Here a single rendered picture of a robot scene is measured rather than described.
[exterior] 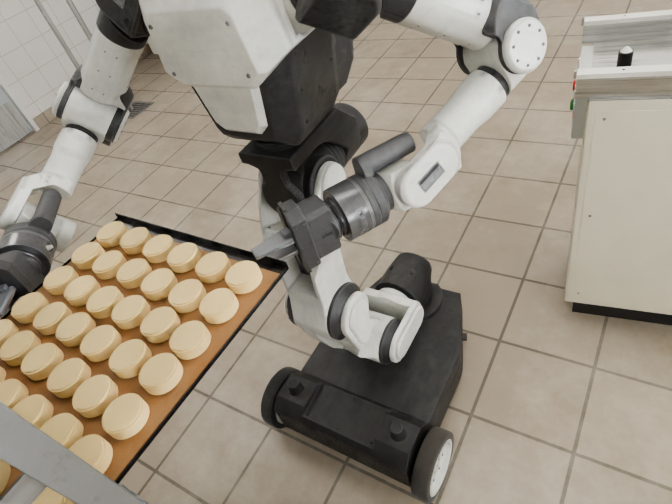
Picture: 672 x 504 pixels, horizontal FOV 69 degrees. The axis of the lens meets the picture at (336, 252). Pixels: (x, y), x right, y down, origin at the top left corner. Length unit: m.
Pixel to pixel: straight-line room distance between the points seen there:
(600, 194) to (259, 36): 1.05
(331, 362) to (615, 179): 0.99
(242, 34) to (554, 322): 1.47
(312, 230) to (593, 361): 1.29
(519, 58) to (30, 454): 0.75
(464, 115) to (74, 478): 0.67
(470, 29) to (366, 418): 1.08
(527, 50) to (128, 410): 0.72
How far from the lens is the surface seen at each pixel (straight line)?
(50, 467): 0.51
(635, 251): 1.65
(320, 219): 0.71
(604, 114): 1.37
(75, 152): 1.13
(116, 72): 1.09
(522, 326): 1.87
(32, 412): 0.72
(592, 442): 1.68
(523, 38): 0.82
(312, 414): 1.56
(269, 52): 0.76
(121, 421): 0.63
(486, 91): 0.82
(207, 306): 0.68
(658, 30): 1.61
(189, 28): 0.82
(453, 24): 0.78
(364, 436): 1.48
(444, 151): 0.75
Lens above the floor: 1.51
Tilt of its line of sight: 42 degrees down
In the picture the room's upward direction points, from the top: 19 degrees counter-clockwise
